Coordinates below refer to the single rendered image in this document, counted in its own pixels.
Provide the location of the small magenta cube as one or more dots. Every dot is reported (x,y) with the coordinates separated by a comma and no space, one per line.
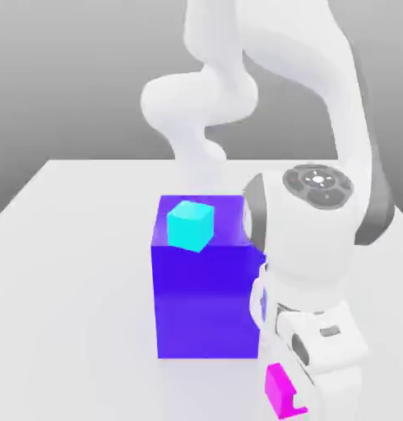
(276,388)

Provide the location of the small cyan cube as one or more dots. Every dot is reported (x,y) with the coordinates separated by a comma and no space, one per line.
(188,230)

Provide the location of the large blue box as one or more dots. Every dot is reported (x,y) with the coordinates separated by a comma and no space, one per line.
(201,302)

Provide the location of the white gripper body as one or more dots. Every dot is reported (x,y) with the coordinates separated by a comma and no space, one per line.
(336,394)

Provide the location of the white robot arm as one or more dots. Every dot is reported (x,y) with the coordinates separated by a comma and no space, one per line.
(306,250)

